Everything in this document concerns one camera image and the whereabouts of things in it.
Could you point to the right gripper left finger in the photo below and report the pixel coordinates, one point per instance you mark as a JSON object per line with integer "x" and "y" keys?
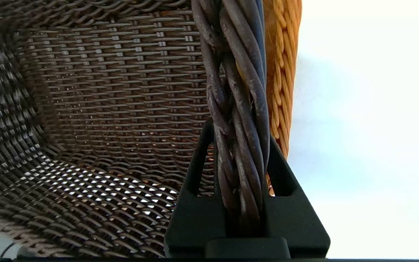
{"x": 195, "y": 218}

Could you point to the orange wicker basket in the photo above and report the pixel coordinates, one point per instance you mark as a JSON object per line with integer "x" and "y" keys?
{"x": 284, "y": 54}

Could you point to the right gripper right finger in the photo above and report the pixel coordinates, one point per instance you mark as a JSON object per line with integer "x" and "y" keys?
{"x": 293, "y": 218}

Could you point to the dark brown wicker basket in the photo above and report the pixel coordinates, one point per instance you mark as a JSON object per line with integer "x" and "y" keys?
{"x": 115, "y": 102}

